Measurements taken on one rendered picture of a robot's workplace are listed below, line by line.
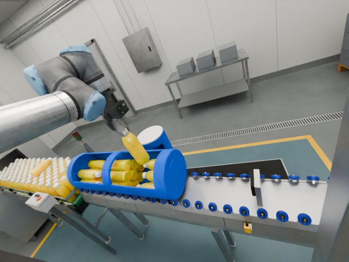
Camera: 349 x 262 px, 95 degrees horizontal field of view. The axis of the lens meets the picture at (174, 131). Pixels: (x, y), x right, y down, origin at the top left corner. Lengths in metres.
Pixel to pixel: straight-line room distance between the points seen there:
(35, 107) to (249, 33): 3.92
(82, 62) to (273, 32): 3.87
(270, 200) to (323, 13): 3.89
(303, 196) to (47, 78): 1.10
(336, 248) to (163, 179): 0.63
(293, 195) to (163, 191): 0.62
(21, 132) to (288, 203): 1.00
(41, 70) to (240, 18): 3.74
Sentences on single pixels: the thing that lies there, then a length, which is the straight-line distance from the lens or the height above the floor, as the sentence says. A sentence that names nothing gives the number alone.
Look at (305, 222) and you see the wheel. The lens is 0.90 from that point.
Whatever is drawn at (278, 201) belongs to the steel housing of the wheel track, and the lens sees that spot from 0.97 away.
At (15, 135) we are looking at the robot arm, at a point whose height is 1.70.
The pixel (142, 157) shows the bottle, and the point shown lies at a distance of 0.82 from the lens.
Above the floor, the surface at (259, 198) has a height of 1.00.
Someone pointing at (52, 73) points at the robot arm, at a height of 1.78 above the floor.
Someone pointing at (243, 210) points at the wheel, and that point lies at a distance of 0.90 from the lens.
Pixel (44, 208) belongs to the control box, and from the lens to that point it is 1.66.
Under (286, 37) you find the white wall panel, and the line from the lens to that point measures 4.28.
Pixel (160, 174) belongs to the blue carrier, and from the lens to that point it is 0.84.
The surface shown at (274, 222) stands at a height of 0.92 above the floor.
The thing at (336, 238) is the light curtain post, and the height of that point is 1.42.
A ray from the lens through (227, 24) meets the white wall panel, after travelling 4.01.
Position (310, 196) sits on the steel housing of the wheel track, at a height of 0.93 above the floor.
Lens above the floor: 1.76
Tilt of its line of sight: 31 degrees down
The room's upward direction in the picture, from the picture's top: 25 degrees counter-clockwise
